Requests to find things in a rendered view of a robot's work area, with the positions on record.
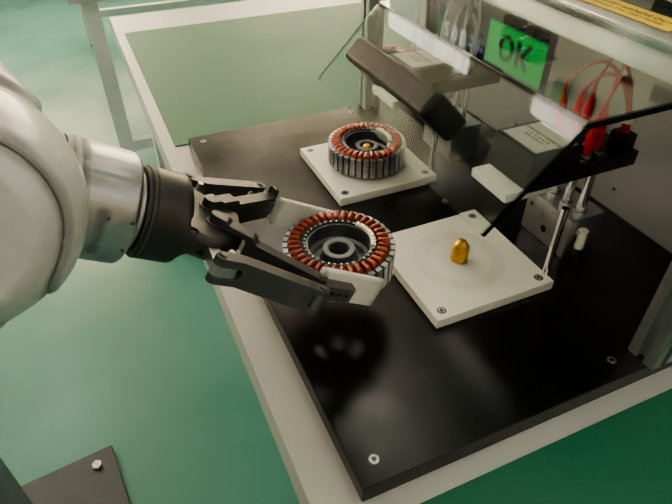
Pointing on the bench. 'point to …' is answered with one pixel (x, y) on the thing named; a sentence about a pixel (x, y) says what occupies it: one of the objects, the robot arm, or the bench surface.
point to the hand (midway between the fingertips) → (336, 251)
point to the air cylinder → (544, 222)
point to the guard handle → (407, 88)
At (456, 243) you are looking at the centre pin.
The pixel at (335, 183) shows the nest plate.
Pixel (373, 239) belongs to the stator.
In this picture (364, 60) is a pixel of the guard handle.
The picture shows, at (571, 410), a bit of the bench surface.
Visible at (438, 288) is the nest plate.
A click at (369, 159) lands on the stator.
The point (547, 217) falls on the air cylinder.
